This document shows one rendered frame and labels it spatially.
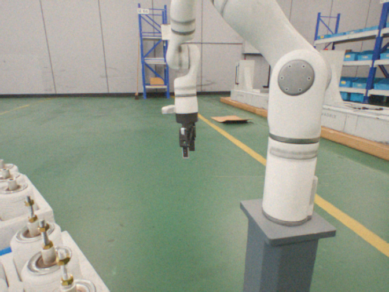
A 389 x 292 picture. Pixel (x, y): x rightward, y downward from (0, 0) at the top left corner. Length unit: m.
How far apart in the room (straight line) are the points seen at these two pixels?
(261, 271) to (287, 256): 0.07
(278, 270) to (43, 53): 6.80
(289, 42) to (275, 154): 0.21
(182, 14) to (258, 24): 0.26
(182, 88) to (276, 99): 0.38
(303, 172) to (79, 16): 6.64
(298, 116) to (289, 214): 0.20
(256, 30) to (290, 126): 0.20
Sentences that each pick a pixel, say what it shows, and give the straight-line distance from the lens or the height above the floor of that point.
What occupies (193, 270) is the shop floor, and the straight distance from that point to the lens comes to 0.87.
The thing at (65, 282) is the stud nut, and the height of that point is 0.29.
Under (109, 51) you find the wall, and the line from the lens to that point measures 6.74.
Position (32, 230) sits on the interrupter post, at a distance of 0.67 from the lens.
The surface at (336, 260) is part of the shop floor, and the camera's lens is 1.02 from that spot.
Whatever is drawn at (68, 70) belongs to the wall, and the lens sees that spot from 6.89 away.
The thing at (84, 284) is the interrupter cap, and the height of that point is 0.25.
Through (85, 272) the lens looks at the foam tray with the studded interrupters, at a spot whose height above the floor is 0.18.
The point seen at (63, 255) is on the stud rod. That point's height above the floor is 0.34.
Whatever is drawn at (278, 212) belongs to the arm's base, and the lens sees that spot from 0.54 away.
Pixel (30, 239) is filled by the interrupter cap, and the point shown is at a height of 0.25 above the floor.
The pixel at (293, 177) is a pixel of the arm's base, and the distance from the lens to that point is 0.51.
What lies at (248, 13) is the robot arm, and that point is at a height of 0.70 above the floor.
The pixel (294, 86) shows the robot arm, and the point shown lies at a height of 0.57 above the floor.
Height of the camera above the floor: 0.60
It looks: 18 degrees down
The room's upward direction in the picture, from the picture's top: straight up
